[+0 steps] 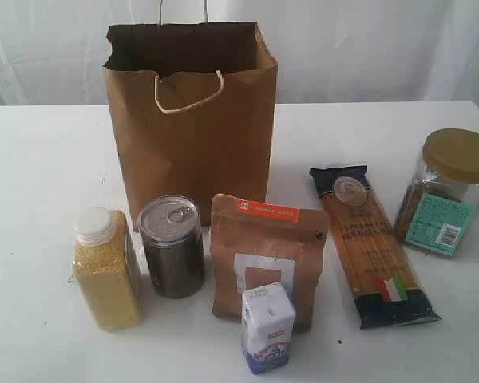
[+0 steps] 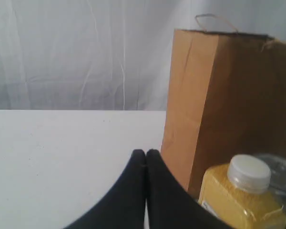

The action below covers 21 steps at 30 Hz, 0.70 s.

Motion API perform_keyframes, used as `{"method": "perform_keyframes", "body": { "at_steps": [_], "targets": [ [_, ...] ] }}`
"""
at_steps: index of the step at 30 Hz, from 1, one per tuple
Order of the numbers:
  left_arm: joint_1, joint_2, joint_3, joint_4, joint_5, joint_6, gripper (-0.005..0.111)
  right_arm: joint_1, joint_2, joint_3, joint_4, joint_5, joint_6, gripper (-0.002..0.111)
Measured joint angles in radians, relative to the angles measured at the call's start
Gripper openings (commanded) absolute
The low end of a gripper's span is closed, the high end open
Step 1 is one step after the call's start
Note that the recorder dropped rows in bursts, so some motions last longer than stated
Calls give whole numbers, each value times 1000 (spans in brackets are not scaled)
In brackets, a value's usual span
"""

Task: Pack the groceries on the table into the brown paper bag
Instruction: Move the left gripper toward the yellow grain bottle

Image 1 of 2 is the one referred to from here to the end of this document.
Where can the dark can with pull-tab lid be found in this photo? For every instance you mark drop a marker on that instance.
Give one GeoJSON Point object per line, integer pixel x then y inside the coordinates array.
{"type": "Point", "coordinates": [172, 240]}

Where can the yellow grain plastic jar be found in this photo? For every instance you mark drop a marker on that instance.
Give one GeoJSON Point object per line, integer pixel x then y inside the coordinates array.
{"type": "Point", "coordinates": [106, 269]}

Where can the clear jar with gold lid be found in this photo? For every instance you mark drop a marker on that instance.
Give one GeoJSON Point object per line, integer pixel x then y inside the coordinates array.
{"type": "Point", "coordinates": [441, 203]}

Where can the brown paper shopping bag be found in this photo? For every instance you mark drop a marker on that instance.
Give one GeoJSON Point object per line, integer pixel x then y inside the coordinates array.
{"type": "Point", "coordinates": [192, 108]}

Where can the brown kraft stand-up pouch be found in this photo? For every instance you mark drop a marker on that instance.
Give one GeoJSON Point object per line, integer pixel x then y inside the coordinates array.
{"type": "Point", "coordinates": [254, 244]}

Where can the small white blue carton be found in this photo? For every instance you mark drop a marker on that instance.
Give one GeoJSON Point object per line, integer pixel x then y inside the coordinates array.
{"type": "Point", "coordinates": [267, 321]}

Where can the spaghetti packet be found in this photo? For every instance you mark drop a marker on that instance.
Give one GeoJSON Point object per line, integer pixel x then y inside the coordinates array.
{"type": "Point", "coordinates": [377, 269]}

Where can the white backdrop curtain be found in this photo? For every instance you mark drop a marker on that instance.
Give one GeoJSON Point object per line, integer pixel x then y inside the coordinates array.
{"type": "Point", "coordinates": [52, 52]}

